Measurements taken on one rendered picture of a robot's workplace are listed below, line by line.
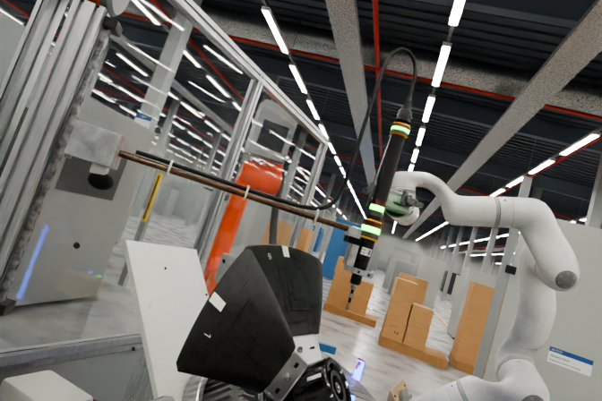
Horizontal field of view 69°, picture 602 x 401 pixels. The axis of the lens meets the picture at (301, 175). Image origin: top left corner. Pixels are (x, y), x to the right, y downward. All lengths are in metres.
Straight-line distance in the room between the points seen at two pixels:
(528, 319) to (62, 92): 1.35
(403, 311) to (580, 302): 5.90
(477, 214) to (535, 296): 0.32
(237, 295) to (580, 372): 2.32
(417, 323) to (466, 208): 7.28
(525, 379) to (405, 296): 7.01
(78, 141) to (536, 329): 1.31
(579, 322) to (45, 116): 2.60
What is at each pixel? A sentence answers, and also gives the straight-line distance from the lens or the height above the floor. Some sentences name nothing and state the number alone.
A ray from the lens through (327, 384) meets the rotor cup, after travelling 0.91.
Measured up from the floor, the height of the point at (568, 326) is 1.45.
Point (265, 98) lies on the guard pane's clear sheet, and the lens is 1.87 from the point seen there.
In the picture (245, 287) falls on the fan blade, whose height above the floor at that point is 1.37.
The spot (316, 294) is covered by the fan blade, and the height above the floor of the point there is 1.36.
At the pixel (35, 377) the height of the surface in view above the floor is 0.97.
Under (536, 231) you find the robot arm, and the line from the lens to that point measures 1.40.
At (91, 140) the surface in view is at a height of 1.54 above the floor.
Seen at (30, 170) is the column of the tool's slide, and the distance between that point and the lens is 0.99.
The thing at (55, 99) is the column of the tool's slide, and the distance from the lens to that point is 0.99.
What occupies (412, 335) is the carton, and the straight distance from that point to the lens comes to 8.58.
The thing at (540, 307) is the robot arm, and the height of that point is 1.50.
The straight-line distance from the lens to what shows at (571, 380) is 2.86.
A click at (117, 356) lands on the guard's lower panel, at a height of 0.94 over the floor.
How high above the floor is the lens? 1.49
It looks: 7 degrees up
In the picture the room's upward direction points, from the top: 18 degrees clockwise
